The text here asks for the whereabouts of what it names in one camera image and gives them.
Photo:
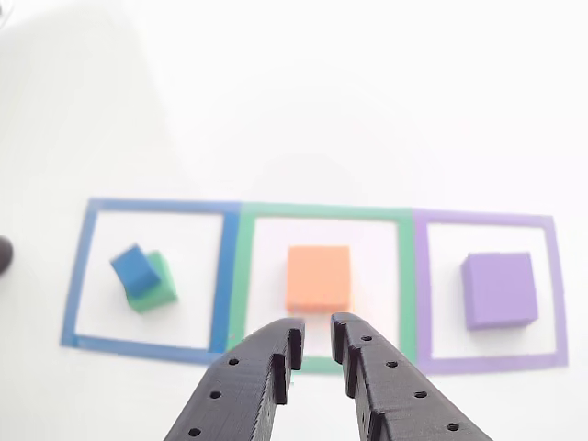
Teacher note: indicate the green cube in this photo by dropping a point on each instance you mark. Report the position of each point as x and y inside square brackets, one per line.
[163, 294]

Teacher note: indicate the small blue cube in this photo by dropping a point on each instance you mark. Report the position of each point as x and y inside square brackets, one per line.
[133, 271]

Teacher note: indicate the orange cube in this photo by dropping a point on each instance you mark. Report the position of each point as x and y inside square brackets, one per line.
[317, 275]

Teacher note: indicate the purple cube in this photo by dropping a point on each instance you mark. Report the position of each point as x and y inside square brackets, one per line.
[498, 289]

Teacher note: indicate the black tripod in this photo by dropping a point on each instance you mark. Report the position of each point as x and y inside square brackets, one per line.
[4, 255]

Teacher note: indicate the green square frame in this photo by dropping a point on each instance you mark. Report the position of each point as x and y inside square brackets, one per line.
[321, 210]

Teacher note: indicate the blue square frame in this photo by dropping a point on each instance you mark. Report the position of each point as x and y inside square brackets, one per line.
[151, 206]

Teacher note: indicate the purple square frame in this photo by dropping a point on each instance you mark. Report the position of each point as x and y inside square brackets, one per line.
[482, 218]

